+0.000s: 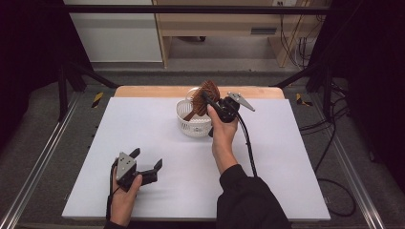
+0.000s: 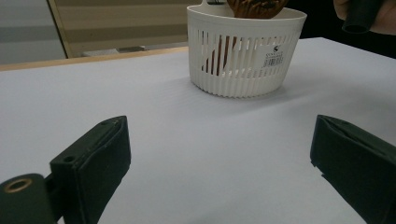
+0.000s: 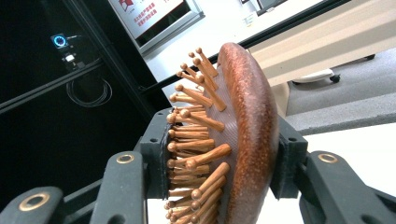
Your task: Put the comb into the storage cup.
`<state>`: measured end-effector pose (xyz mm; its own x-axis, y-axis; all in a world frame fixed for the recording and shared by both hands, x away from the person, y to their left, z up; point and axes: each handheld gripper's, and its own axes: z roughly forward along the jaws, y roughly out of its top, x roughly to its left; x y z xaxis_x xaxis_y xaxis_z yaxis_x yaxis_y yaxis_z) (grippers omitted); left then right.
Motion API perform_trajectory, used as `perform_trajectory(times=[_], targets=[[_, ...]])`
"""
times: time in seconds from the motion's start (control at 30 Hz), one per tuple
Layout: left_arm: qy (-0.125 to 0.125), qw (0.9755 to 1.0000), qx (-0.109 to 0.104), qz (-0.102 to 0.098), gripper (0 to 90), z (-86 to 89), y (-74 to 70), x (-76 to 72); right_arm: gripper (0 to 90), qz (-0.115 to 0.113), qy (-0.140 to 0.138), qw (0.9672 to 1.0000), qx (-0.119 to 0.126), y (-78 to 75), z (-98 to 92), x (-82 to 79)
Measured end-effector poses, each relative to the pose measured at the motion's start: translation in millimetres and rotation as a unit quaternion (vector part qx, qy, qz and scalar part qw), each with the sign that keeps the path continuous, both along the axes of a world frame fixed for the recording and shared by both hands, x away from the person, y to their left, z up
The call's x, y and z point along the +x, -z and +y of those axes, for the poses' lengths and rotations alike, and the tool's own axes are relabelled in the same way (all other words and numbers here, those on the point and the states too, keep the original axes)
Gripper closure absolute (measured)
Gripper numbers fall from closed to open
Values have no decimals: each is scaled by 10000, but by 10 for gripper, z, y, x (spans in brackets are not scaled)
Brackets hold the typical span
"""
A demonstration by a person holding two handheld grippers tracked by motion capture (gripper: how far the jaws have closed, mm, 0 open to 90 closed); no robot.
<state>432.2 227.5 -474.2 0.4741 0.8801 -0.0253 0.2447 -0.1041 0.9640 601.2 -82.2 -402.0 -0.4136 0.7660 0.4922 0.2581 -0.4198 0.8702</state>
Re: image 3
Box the light wooden desk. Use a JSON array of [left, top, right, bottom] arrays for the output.
[[247, 0, 396, 119]]

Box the coiled black cable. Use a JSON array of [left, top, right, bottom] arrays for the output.
[[65, 77, 113, 109]]

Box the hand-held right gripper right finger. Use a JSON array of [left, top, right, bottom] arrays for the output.
[[269, 115, 310, 201]]

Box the black horizontal frame bar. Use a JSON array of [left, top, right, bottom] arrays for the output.
[[138, 0, 354, 94]]

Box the white wheeled base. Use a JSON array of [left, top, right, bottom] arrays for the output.
[[291, 68, 342, 86]]

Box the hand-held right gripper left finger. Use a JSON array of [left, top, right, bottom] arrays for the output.
[[134, 106, 172, 201]]

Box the framed red and white sign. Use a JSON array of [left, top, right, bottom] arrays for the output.
[[107, 0, 206, 56]]

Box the camera with blue ring light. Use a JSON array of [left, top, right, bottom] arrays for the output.
[[49, 32, 88, 72]]

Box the brown wooden hairbrush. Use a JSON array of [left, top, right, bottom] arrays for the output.
[[163, 42, 280, 224]]

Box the black metal frame post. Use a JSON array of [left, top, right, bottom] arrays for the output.
[[62, 0, 163, 120]]

